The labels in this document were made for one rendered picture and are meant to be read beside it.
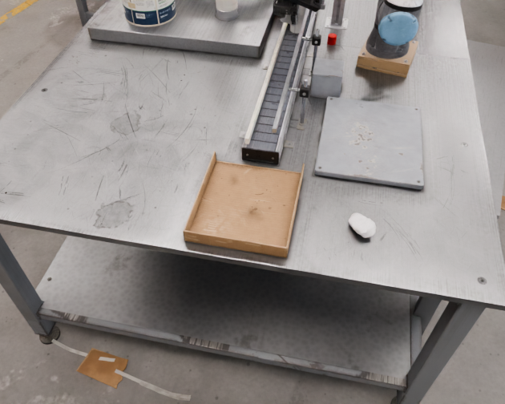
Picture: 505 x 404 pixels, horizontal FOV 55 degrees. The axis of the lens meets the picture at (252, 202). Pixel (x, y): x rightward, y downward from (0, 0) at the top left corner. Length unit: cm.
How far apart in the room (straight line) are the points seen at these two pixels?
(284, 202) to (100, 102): 74
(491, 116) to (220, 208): 94
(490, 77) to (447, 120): 33
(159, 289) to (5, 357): 67
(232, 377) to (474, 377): 91
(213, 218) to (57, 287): 90
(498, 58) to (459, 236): 92
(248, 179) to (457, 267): 58
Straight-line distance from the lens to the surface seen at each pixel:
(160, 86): 174
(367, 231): 124
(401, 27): 164
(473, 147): 161
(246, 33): 192
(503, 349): 222
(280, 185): 135
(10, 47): 397
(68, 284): 200
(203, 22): 201
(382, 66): 183
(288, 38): 190
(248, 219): 126
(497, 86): 191
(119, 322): 185
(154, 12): 198
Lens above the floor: 180
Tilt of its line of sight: 48 degrees down
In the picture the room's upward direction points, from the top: straight up
